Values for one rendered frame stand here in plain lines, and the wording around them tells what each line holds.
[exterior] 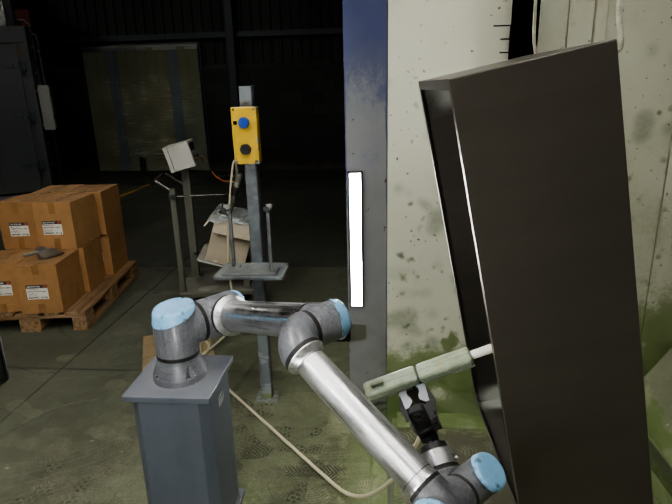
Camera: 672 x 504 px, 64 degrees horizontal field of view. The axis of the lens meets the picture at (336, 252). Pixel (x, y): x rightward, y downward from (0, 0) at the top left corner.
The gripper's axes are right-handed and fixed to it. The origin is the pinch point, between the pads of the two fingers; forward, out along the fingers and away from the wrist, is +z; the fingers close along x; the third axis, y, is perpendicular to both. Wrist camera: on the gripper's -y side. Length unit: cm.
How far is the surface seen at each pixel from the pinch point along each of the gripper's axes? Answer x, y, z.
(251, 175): -42, 26, 134
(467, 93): 40, -62, 30
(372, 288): -9, 66, 74
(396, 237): 10, 51, 84
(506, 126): 45, -54, 23
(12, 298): -259, 95, 202
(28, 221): -241, 83, 258
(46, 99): -455, 274, 808
